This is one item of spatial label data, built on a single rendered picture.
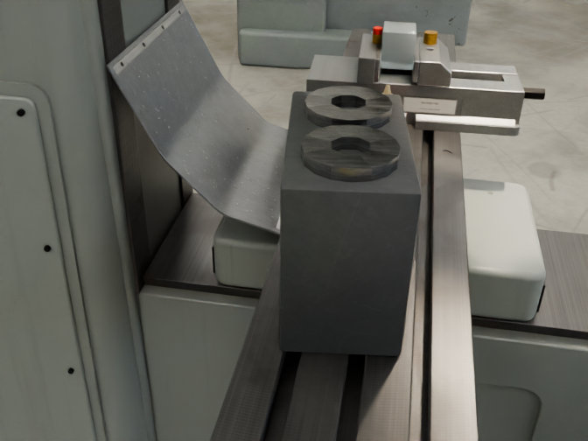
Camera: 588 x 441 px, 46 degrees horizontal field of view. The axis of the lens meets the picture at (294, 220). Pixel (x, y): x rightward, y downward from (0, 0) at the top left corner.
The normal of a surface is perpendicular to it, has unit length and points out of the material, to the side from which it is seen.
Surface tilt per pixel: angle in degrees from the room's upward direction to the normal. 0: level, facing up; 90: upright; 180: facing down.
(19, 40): 89
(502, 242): 0
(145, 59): 63
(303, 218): 90
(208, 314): 90
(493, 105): 90
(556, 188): 0
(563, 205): 0
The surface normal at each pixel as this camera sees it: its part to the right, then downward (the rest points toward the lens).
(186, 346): -0.18, 0.53
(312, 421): 0.02, -0.84
